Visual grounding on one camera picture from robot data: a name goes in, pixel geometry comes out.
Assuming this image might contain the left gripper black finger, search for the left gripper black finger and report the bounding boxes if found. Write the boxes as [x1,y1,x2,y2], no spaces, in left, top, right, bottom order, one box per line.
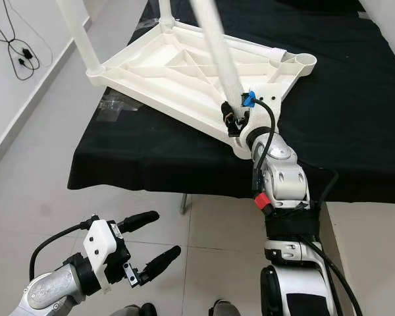
[118,211,160,234]
[138,246,182,287]

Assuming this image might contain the white plastic children table top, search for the white plastic children table top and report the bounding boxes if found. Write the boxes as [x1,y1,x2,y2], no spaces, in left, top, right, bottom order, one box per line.
[87,18,318,159]

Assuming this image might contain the black tablecloth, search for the black tablecloth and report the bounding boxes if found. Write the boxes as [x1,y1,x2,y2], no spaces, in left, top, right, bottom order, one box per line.
[67,0,395,205]

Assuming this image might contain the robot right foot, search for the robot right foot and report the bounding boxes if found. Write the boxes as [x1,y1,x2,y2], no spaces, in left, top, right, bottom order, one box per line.
[211,300,241,316]

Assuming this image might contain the clear plastic bag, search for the clear plastic bag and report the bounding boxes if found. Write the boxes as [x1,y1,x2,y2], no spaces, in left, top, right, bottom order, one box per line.
[101,91,134,117]

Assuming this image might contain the small black plug adapter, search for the small black plug adapter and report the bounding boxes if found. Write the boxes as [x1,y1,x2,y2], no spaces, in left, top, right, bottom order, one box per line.
[20,47,36,66]

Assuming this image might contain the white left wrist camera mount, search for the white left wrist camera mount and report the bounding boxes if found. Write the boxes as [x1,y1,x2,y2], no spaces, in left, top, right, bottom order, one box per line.
[82,219,126,294]

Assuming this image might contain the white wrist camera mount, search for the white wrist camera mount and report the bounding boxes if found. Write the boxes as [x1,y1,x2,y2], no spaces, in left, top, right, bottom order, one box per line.
[237,89,280,155]
[82,219,126,294]

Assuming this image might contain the blue cable connector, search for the blue cable connector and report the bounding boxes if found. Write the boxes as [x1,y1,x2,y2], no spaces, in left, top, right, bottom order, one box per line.
[242,91,257,108]

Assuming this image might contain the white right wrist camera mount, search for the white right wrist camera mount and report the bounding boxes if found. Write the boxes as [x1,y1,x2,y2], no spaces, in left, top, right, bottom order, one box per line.
[237,89,280,155]

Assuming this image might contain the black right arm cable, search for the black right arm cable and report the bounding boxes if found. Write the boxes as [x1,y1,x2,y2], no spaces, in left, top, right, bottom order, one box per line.
[253,99,363,316]

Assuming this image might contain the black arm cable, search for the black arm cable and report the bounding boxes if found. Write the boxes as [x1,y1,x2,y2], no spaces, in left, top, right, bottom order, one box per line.
[29,214,99,280]
[253,99,363,316]

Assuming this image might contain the metal folding table frame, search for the metal folding table frame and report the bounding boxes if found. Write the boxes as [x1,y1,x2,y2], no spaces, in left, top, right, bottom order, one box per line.
[180,193,192,215]

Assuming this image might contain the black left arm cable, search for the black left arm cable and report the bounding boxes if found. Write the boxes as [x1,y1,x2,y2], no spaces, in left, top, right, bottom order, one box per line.
[29,214,99,280]

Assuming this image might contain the black wall power cable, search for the black wall power cable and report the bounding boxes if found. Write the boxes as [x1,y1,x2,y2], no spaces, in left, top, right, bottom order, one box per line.
[0,0,53,81]

